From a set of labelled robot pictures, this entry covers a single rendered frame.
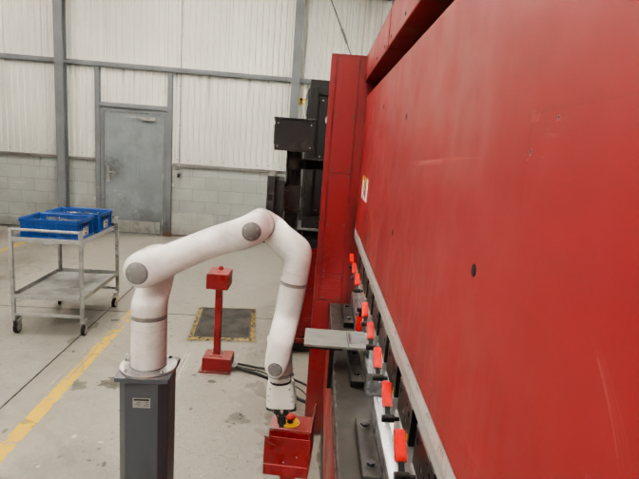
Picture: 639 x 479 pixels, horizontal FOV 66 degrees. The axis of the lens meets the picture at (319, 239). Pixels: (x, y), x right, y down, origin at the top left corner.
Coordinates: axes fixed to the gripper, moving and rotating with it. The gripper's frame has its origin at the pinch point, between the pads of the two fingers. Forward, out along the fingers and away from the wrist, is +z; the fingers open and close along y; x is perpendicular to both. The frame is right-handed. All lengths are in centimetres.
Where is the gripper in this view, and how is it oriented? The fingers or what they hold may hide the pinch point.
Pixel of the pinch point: (281, 420)
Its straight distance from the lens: 183.2
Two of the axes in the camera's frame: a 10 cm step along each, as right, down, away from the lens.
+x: -0.9, 1.8, -9.8
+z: 0.1, 9.8, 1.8
